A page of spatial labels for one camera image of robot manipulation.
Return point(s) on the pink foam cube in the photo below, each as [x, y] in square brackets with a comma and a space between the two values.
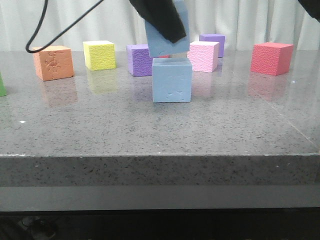
[204, 55]

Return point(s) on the green foam cube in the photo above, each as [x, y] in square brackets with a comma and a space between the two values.
[3, 91]

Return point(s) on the textured light blue foam cube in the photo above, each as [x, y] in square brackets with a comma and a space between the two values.
[158, 45]

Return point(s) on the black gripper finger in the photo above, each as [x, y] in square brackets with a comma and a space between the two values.
[163, 15]

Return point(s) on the purple foam cube near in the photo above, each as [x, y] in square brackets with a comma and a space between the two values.
[139, 60]

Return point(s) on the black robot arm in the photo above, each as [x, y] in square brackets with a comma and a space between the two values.
[312, 7]

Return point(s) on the grey curtain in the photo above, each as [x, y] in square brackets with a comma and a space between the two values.
[243, 22]

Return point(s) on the yellow foam cube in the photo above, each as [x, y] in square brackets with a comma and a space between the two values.
[99, 55]

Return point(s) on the dented orange foam cube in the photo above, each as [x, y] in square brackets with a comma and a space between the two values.
[53, 63]

